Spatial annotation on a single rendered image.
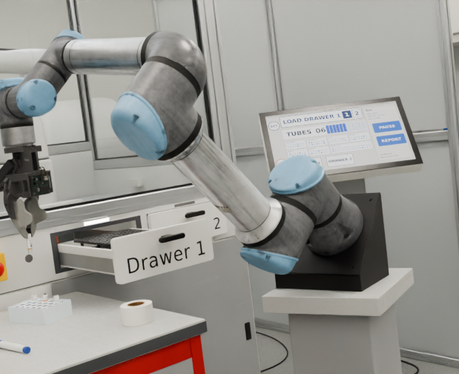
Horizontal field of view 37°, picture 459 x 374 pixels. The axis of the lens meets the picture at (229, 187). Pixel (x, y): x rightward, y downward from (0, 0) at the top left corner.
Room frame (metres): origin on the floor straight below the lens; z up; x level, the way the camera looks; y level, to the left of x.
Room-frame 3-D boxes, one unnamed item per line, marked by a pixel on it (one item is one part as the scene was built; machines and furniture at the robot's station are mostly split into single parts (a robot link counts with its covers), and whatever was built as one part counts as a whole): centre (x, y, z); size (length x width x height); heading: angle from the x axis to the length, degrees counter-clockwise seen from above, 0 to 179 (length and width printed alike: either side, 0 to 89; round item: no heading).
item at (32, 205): (1.60, 0.45, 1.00); 0.06 x 0.03 x 0.09; 57
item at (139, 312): (1.47, 0.23, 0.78); 0.07 x 0.07 x 0.04
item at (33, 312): (1.61, 0.48, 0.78); 0.12 x 0.08 x 0.04; 57
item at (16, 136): (1.59, 0.46, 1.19); 0.08 x 0.08 x 0.05
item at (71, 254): (1.87, 0.31, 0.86); 0.40 x 0.26 x 0.06; 40
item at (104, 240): (1.86, 0.31, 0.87); 0.22 x 0.18 x 0.06; 40
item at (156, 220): (2.15, 0.14, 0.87); 0.29 x 0.02 x 0.11; 130
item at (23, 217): (1.57, 0.47, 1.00); 0.06 x 0.03 x 0.09; 57
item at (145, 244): (1.71, 0.18, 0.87); 0.29 x 0.02 x 0.11; 130
